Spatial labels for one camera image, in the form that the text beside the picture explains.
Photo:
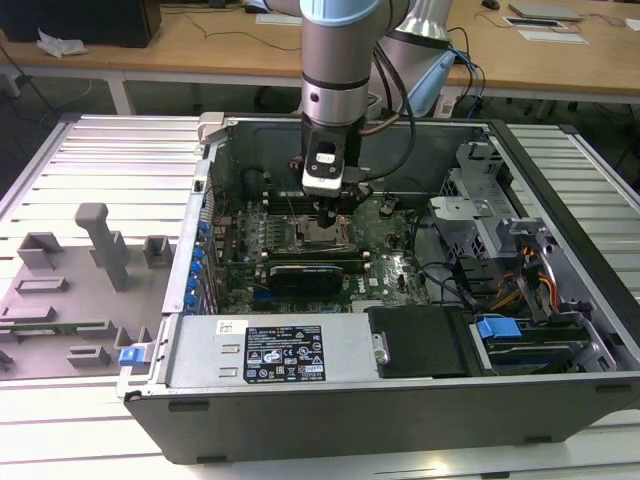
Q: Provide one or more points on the grey laptop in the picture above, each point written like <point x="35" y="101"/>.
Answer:
<point x="545" y="11"/>

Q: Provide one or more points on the black computer box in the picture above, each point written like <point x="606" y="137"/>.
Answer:
<point x="75" y="20"/>

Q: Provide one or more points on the pale grey case lever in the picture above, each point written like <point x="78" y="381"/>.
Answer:
<point x="210" y="127"/>

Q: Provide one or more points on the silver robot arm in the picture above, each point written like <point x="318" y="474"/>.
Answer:
<point x="335" y="60"/>

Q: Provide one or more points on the silver square CPU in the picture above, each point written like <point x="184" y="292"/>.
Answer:
<point x="322" y="236"/>

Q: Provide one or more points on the black hard disk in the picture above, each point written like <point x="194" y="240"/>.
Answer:
<point x="530" y="357"/>

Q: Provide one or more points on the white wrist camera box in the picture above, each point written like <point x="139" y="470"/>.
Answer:
<point x="322" y="180"/>

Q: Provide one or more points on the blue case latch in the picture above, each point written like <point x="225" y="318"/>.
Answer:
<point x="130" y="357"/>

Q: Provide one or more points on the grey parts rack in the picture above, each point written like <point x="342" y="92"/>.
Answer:
<point x="60" y="300"/>

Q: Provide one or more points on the black drive bay cover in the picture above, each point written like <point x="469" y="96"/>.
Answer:
<point x="420" y="340"/>

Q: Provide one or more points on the grey metal drive cage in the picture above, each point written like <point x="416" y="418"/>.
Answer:
<point x="460" y="225"/>

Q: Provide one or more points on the pale blue teach pendant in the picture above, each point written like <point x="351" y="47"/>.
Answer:
<point x="430" y="85"/>

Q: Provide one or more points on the blue disk carrier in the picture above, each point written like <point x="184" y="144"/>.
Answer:
<point x="497" y="331"/>

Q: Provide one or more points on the black computer mouse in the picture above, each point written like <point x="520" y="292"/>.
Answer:
<point x="490" y="4"/>

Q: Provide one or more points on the green motherboard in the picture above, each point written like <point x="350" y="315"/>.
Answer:
<point x="390" y="280"/>

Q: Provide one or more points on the CPU socket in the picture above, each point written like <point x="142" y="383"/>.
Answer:
<point x="299" y="246"/>

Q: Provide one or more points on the blue slot clip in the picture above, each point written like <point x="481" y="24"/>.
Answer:
<point x="199" y="255"/>
<point x="203" y="231"/>
<point x="193" y="285"/>
<point x="190" y="300"/>
<point x="196" y="270"/>

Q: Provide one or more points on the wooden desk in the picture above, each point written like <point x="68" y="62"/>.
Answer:
<point x="200" y="55"/>

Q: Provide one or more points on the crumpled white paper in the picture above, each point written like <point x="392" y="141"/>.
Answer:
<point x="60" y="45"/>

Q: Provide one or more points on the grey power supply unit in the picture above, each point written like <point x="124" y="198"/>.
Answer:
<point x="210" y="350"/>

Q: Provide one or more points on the open black PC case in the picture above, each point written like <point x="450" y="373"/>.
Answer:
<point x="300" y="425"/>

